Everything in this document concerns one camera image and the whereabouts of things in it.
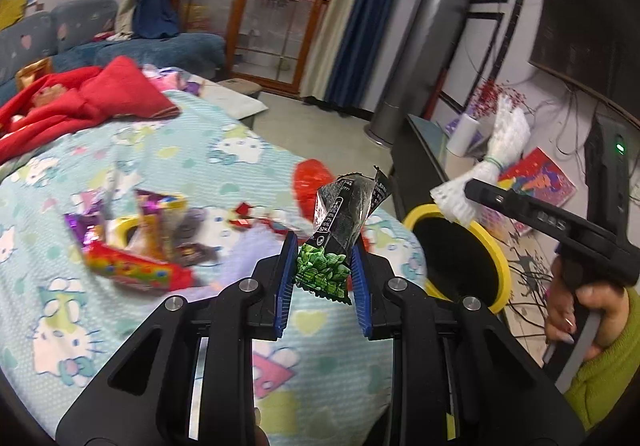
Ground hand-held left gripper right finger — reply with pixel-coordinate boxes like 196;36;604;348
350;241;586;446

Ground gold packet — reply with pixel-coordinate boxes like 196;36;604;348
16;58;54;92

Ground cat print bed sheet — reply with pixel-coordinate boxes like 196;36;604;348
0;67;429;446

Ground dark television stand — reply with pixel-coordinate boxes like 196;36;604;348
390;113;482;228

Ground red plastic bag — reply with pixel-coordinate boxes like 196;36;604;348
291;157;337;218

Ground white foam net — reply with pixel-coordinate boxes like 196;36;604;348
430;96;532;227

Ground yellow and purple snack packet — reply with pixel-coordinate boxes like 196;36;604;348
134;189;189;263

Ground brown wrapper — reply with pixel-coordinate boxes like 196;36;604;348
174;207;222;266

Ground small red candy wrappers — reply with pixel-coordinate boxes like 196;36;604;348
227;200;289;235

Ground long red snack packet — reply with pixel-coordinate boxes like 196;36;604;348
81;241;197;295

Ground person's right hand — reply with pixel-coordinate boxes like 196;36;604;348
544;257;629;363

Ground black television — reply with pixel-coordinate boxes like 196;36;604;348
527;0;640;115

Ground grey footstool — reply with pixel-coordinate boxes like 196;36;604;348
214;77;269;130

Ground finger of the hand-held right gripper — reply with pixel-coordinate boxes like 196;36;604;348
464;178;540;223

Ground person's right forearm green sleeve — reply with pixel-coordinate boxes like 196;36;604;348
564;287;640;432

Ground red garment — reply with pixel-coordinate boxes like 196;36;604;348
0;56;182;165

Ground black and green snack packet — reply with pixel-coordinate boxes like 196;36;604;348
292;166;393;305

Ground red berry branches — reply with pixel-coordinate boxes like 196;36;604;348
469;77;534;120

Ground white paper roll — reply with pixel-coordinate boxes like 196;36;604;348
445;113;484;157

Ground black floor cables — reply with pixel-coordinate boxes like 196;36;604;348
509;241;557;339

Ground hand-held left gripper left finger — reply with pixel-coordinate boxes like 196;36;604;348
56;230;301;446

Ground silver tower air conditioner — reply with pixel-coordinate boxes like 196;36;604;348
363;0;482;150

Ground colourful picture book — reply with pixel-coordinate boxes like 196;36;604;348
497;146;577;210

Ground wooden framed glass door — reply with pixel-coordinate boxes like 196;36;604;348
175;0;362;98

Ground black bin with yellow rim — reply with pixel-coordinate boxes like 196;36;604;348
402;204;513;315

